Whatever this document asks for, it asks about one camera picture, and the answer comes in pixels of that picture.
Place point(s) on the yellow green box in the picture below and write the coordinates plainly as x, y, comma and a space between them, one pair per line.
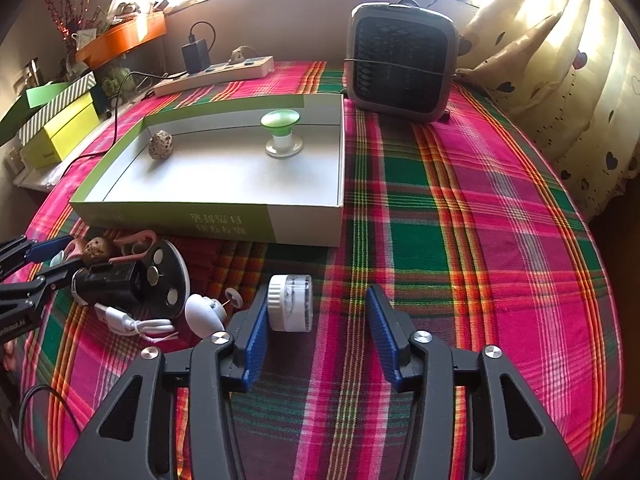
65, 132

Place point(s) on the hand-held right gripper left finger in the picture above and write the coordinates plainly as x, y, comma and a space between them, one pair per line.
255, 345

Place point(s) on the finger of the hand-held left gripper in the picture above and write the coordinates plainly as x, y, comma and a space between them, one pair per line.
30, 295
45, 250

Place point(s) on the green striped box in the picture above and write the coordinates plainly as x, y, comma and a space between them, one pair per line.
55, 92

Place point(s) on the orange plastic tray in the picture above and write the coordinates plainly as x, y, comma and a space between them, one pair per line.
130, 35

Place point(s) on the green figurine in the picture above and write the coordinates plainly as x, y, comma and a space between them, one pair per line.
112, 80

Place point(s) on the green white knob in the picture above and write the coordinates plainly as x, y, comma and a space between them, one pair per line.
280, 120

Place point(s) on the red dried branches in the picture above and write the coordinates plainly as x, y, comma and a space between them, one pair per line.
65, 5

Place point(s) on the white clear cylinder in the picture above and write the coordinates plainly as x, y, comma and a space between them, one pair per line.
290, 305

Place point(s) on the cream heart print curtain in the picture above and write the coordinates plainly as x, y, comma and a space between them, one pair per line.
575, 85

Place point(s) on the grey egg-shaped toy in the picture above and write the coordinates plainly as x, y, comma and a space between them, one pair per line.
202, 312

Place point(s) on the grey space heater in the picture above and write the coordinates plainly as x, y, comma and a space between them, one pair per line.
400, 60

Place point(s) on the black charger adapter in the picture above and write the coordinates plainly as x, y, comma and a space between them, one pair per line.
195, 57

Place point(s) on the beige plug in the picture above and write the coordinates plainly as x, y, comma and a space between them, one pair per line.
241, 54

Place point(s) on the green white cardboard box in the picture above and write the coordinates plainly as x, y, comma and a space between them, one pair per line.
225, 180

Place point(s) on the pink green plaid cloth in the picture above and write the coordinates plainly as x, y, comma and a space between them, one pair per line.
475, 235

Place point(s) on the beige power strip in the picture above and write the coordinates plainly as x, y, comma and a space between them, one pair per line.
240, 70

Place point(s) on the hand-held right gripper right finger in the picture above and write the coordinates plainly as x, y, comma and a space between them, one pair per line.
382, 340

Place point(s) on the black heater plug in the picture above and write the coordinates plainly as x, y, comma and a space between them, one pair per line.
445, 116

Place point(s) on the brown walnut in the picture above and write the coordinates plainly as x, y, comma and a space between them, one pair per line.
161, 145
96, 251

